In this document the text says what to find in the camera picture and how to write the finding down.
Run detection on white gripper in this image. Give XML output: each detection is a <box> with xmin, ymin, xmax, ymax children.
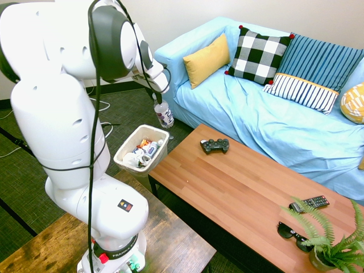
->
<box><xmin>144</xmin><ymin>59</ymin><xmax>171</xmax><ymax>105</ymax></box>

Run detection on clear plastic bottle purple label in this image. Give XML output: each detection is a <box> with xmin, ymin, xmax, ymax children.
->
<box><xmin>152</xmin><ymin>93</ymin><xmax>175</xmax><ymax>129</ymax></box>

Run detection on white plastic bottle trash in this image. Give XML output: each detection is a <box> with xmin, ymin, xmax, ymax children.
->
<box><xmin>145</xmin><ymin>139</ymin><xmax>164</xmax><ymax>159</ymax></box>

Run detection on crumpled white paper trash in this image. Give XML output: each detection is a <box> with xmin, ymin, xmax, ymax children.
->
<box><xmin>122</xmin><ymin>152</ymin><xmax>143</xmax><ymax>168</ymax></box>

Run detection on grey plastic trash bin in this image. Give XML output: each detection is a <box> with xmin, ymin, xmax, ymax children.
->
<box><xmin>113</xmin><ymin>124</ymin><xmax>171</xmax><ymax>177</ymax></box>

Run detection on plain yellow pillow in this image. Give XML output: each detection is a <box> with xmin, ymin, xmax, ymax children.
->
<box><xmin>183</xmin><ymin>33</ymin><xmax>231</xmax><ymax>90</ymax></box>

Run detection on black Sony game controller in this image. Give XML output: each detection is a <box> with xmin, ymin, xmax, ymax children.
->
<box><xmin>199</xmin><ymin>138</ymin><xmax>230</xmax><ymax>155</ymax></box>

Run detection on light blue covered sofa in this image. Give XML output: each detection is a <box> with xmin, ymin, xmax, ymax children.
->
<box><xmin>154</xmin><ymin>16</ymin><xmax>364</xmax><ymax>206</ymax></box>

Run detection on black white checkered pillow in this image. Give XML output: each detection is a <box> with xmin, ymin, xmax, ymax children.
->
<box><xmin>224</xmin><ymin>24</ymin><xmax>295</xmax><ymax>86</ymax></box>

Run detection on black tripod leg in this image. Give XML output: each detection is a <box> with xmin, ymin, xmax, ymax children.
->
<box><xmin>0</xmin><ymin>126</ymin><xmax>37</xmax><ymax>159</ymax></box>

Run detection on white navy striped pillow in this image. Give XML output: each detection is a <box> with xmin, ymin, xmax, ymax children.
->
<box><xmin>262</xmin><ymin>72</ymin><xmax>340</xmax><ymax>115</ymax></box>

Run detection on blue striped pillow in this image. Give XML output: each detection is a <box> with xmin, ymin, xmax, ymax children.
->
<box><xmin>277</xmin><ymin>33</ymin><xmax>364</xmax><ymax>93</ymax></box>

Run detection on black TV remote control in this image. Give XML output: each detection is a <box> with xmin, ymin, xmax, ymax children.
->
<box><xmin>288</xmin><ymin>195</ymin><xmax>331</xmax><ymax>214</ymax></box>

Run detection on black sunglasses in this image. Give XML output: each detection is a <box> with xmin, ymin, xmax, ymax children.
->
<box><xmin>277</xmin><ymin>221</ymin><xmax>315</xmax><ymax>254</ymax></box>

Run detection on yellow white patterned pillow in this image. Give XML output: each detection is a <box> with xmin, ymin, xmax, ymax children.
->
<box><xmin>340</xmin><ymin>82</ymin><xmax>364</xmax><ymax>125</ymax></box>

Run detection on green plant pot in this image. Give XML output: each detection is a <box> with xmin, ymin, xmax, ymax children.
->
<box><xmin>308</xmin><ymin>246</ymin><xmax>338</xmax><ymax>271</ymax></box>

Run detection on green fern plant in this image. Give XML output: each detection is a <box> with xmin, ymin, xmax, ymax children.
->
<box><xmin>280</xmin><ymin>196</ymin><xmax>364</xmax><ymax>273</ymax></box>

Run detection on white floor cable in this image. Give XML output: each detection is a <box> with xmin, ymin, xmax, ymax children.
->
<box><xmin>100</xmin><ymin>121</ymin><xmax>122</xmax><ymax>139</ymax></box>
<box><xmin>85</xmin><ymin>97</ymin><xmax>111</xmax><ymax>112</ymax></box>

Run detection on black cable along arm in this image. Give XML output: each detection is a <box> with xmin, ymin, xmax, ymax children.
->
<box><xmin>86</xmin><ymin>0</ymin><xmax>172</xmax><ymax>273</ymax></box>

